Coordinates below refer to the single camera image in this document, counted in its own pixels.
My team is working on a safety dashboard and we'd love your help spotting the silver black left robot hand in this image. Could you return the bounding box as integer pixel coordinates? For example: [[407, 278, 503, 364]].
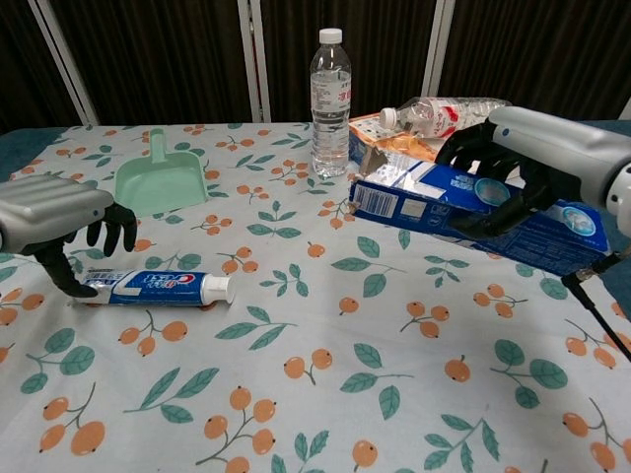
[[0, 173, 140, 300]]

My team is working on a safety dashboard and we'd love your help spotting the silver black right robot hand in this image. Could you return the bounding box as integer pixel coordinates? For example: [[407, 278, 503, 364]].
[[435, 106, 631, 243]]

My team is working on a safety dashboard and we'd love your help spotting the blue toothpaste carton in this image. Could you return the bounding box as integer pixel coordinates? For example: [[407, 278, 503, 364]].
[[348, 146, 613, 278]]

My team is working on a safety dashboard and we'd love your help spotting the blue white toothpaste tube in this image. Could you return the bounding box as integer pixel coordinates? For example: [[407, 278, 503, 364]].
[[68, 268, 237, 311]]

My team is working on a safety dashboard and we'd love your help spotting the blue and orange carton box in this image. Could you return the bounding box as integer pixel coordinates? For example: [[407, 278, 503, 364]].
[[347, 113, 448, 168]]

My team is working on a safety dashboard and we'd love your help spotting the mint green plastic dustpan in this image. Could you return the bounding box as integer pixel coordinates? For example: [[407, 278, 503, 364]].
[[111, 128, 209, 219]]

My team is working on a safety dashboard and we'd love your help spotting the clear water bottle red label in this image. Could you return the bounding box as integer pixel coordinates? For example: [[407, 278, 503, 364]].
[[378, 96, 514, 143]]

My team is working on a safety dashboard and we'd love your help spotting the clear water bottle white label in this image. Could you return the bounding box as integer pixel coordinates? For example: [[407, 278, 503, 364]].
[[309, 28, 355, 180]]

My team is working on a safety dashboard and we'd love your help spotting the fruit and leaf print tablecloth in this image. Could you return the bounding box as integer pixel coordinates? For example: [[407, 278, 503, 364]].
[[0, 121, 631, 473]]

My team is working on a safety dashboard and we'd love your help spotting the white partition frame post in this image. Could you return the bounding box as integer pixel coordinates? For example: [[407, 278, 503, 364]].
[[420, 0, 457, 108], [236, 0, 273, 123], [33, 0, 103, 127]]

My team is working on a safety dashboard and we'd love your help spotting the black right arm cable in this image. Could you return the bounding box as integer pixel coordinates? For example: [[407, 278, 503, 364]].
[[560, 249, 631, 362]]

